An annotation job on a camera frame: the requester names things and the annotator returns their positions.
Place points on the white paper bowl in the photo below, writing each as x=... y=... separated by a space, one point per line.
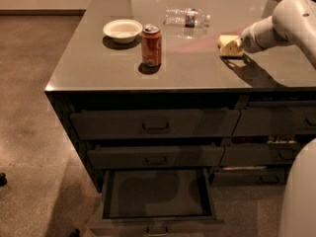
x=123 y=30

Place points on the dark grey drawer cabinet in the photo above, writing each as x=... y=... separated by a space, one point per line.
x=97 y=74

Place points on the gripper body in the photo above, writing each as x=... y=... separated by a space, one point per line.
x=249 y=42

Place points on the black object on floor bottom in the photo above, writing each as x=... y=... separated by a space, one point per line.
x=74 y=233

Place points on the red soda can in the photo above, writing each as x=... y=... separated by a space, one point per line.
x=151 y=45

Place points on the clear plastic water bottle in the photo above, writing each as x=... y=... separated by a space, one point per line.
x=185 y=17

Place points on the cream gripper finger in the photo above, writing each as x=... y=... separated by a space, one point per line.
x=227 y=50

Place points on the open bottom left drawer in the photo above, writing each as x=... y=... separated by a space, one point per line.
x=156 y=203

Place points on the top right drawer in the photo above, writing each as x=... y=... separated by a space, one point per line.
x=279 y=119

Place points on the middle left drawer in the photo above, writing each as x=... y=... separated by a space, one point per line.
x=154 y=156

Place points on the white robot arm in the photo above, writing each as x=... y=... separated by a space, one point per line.
x=291 y=22

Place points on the black object on floor left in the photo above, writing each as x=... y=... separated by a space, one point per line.
x=3 y=179

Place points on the top left drawer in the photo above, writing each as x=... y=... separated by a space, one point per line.
x=138 y=124

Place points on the black object on floor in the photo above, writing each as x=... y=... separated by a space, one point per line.
x=3 y=179
x=74 y=233

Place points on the yellow sponge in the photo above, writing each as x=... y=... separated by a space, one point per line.
x=223 y=39

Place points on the middle right drawer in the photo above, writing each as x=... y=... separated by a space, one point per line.
x=243 y=155

